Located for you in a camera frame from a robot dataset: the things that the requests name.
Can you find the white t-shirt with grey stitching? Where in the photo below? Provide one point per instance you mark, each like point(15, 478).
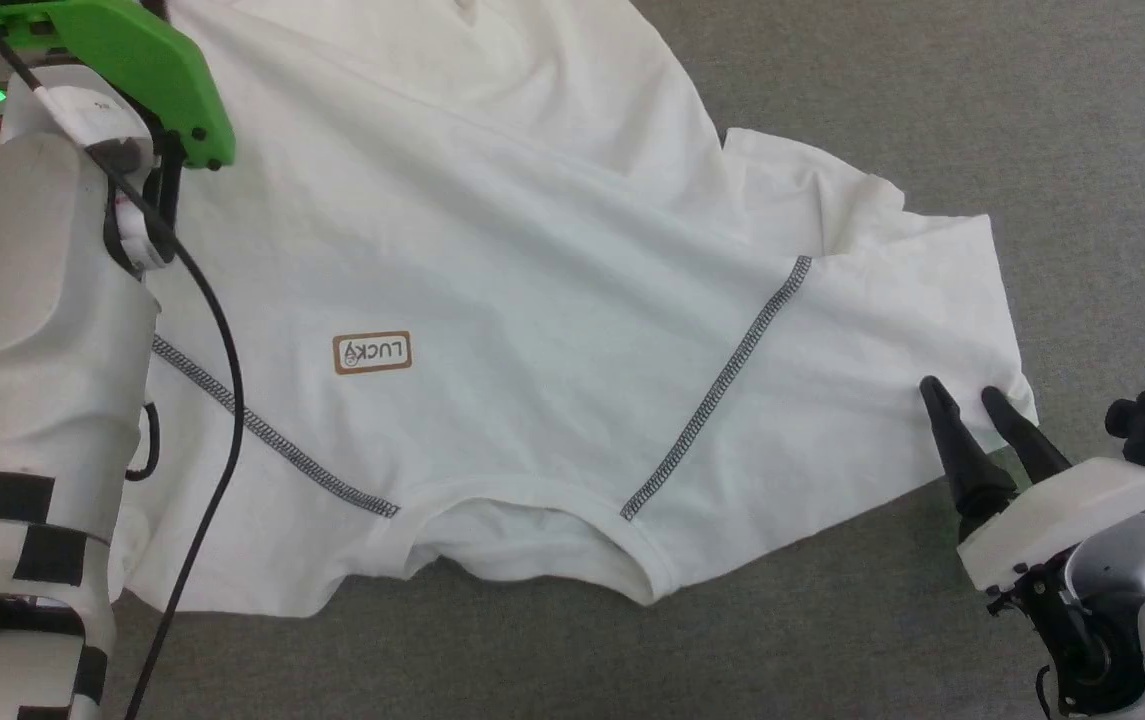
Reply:
point(532, 250)

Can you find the grey felt table cover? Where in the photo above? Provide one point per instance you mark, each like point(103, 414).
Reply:
point(1032, 100)

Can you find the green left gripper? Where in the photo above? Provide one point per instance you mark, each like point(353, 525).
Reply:
point(132, 50)

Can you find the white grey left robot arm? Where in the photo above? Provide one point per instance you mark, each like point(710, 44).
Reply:
point(22, 350)

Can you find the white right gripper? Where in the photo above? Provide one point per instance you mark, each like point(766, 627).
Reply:
point(1082, 510)

